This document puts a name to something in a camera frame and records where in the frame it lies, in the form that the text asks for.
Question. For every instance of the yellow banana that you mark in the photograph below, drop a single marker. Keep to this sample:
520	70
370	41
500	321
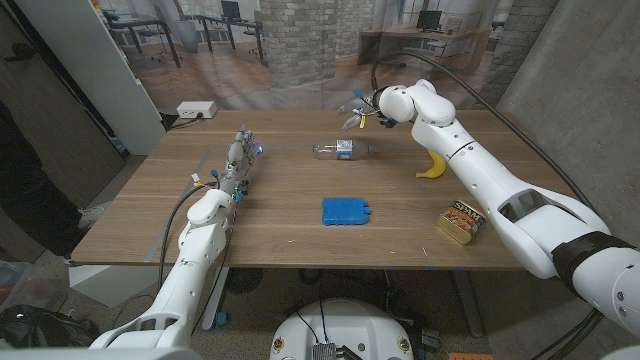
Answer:
436	167

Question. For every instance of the white cabinet panel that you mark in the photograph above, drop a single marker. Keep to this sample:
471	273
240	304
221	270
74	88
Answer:
100	65

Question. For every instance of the blue ice pack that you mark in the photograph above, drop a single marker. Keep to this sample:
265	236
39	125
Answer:
345	211

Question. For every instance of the black bag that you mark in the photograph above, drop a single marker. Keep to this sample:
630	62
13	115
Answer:
45	327

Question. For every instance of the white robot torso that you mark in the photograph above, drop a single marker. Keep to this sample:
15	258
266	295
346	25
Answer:
340	325

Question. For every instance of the clear plastic water bottle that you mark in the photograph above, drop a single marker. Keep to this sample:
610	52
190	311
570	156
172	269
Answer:
345	150

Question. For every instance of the clear plastic bin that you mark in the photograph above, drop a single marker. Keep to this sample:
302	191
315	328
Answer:
25	287

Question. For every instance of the white power strip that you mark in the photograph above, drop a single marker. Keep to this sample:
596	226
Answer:
196	109

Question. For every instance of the printed office backdrop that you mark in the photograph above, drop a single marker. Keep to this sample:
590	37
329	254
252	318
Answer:
300	45

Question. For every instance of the orange object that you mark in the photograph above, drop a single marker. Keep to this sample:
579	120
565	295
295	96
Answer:
470	356

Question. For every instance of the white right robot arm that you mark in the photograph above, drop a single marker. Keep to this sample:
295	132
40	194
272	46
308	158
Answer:
500	185

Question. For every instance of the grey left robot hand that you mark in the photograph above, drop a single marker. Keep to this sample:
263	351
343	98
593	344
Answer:
237	160

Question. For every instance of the white table leg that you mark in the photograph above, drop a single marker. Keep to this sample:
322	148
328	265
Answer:
216	295

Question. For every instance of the spam can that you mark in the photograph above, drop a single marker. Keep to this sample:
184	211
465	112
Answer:
460	222

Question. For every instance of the person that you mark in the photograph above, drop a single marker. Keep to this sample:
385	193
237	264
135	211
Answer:
30	190

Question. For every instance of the black round fan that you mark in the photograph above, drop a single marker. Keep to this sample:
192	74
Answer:
244	280

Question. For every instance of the grey table leg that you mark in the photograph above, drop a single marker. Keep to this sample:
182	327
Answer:
467	300

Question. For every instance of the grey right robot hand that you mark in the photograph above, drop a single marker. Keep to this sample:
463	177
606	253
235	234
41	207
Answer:
362	105

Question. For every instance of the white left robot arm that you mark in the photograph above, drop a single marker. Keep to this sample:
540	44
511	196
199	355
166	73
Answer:
200	250

